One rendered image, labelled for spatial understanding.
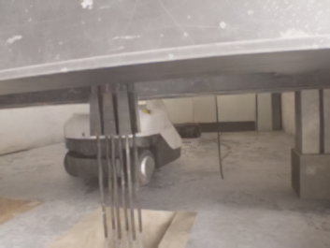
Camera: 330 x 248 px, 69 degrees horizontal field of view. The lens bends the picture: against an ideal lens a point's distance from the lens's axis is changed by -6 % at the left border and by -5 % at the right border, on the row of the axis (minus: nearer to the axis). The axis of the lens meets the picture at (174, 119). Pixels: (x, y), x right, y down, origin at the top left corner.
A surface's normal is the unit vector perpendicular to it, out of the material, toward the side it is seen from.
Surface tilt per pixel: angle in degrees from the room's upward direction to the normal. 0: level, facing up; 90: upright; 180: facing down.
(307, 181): 90
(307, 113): 90
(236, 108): 90
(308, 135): 90
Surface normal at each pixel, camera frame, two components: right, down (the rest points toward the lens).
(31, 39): -0.24, 0.06
